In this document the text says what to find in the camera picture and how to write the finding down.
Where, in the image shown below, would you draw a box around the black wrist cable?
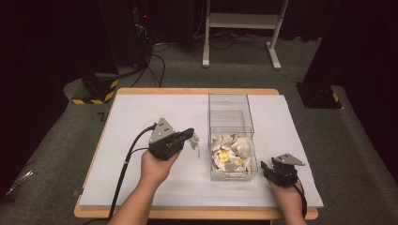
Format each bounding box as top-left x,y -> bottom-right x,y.
292,176 -> 309,219

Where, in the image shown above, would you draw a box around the white table mat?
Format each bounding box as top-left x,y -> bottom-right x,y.
78,93 -> 325,209

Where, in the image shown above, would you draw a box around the white paper wad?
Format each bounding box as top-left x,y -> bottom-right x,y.
187,132 -> 202,159

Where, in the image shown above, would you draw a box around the dark equipment rack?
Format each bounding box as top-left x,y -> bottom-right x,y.
130,0 -> 159,68

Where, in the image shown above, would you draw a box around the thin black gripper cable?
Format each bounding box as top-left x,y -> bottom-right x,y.
127,146 -> 150,158

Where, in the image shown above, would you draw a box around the black floor cables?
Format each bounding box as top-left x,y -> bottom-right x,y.
130,37 -> 167,89

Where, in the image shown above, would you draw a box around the wooden table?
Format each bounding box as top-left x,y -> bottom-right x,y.
73,87 -> 320,221

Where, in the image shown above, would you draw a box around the white metal stand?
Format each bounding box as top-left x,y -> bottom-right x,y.
201,0 -> 291,71

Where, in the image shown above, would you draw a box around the pile of paper scraps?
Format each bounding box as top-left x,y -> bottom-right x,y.
210,133 -> 253,173

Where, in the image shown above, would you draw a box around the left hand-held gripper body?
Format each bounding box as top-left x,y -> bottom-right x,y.
147,117 -> 189,161

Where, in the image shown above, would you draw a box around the clear plastic drawer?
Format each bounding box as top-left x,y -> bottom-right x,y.
207,126 -> 259,183

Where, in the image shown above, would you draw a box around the clear plastic drawer case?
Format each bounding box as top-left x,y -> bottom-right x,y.
207,92 -> 255,148

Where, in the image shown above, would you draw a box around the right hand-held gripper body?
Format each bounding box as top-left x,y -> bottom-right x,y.
269,153 -> 306,188

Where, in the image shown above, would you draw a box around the thick black gripper cable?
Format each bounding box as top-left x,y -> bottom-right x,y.
107,123 -> 158,221

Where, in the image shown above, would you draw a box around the person's left hand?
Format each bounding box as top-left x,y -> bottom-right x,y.
139,148 -> 183,189

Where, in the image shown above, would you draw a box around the black yellow striped stand base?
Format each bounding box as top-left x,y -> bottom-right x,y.
71,70 -> 121,106

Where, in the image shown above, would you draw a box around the person's right hand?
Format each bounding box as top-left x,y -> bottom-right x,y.
268,179 -> 305,215

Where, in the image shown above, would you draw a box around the metal tool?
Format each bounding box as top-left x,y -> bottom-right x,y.
4,169 -> 35,202

